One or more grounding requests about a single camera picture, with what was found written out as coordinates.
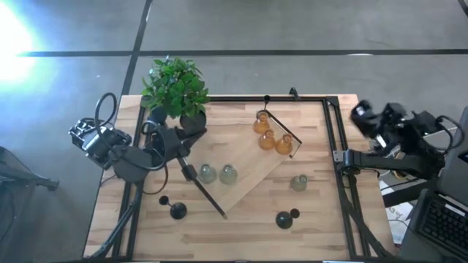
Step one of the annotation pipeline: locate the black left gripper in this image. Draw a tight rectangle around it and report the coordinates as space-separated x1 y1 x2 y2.
148 107 206 182

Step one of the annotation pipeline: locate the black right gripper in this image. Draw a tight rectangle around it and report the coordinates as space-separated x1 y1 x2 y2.
350 100 407 147

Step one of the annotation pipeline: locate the pale green glass candle holder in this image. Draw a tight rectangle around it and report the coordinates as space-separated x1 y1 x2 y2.
290 174 309 193
198 163 218 185
218 163 239 186

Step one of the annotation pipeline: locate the amber ribbed glass candle holder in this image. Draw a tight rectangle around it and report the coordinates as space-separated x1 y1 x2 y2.
252 111 271 135
257 128 278 151
274 133 295 156

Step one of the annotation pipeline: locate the black plant pot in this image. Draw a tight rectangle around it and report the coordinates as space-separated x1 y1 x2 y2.
178 110 208 137

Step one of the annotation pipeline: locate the green leafy plant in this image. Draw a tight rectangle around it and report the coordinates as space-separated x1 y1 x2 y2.
140 55 211 120

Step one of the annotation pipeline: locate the wooden tray with black rim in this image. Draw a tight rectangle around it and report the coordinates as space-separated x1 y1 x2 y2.
189 108 303 220

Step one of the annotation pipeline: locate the black side table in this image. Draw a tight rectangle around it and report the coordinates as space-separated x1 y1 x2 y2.
382 178 468 263

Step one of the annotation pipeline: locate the grey laptop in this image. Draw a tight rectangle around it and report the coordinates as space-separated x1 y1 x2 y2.
437 105 468 207

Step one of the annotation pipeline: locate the white paper sheet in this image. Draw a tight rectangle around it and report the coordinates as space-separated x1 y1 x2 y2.
379 180 416 245

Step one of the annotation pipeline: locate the black keyboard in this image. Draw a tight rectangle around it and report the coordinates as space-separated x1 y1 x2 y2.
416 189 468 259

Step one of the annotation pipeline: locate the black stand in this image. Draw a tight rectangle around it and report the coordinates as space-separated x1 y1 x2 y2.
0 145 60 263

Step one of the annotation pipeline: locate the black aluminium table frame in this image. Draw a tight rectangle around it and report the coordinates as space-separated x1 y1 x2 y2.
83 94 398 262

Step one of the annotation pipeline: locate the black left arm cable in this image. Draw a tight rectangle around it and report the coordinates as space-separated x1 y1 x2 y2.
94 92 169 197

